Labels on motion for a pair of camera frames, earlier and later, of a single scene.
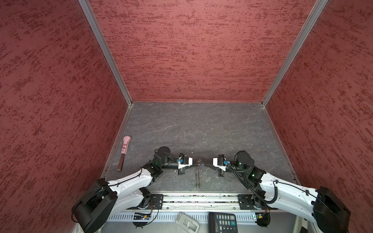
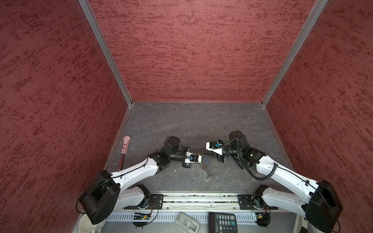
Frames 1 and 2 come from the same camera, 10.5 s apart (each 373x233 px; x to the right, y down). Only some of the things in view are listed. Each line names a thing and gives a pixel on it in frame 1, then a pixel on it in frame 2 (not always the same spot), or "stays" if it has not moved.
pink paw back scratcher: [127, 139] stays
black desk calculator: [222, 222] stays
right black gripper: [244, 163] → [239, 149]
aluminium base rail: [203, 202] stays
